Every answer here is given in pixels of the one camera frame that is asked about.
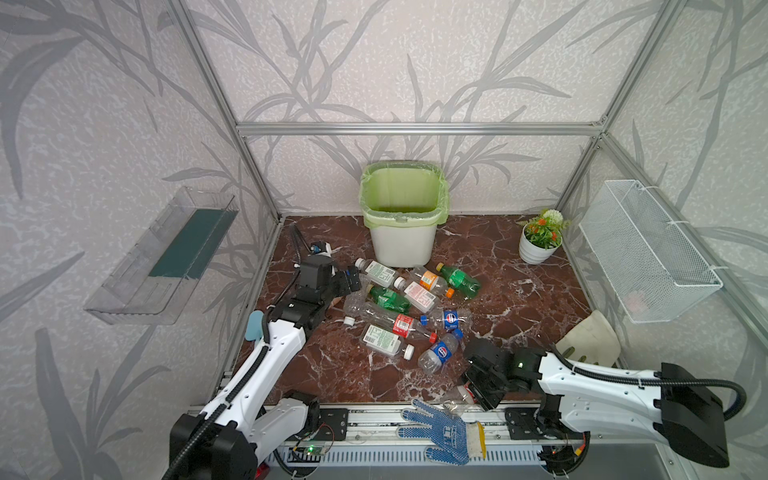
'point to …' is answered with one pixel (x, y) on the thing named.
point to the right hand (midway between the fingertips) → (456, 380)
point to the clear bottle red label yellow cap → (465, 396)
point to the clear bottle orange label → (430, 281)
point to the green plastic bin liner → (403, 193)
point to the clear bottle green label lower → (384, 342)
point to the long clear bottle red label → (396, 323)
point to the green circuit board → (313, 449)
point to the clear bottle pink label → (418, 295)
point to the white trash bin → (403, 246)
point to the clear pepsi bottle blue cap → (432, 359)
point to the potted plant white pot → (541, 235)
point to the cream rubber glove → (594, 340)
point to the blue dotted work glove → (455, 440)
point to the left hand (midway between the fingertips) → (348, 263)
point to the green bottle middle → (388, 299)
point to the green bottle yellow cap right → (467, 286)
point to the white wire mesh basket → (652, 268)
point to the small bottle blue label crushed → (449, 319)
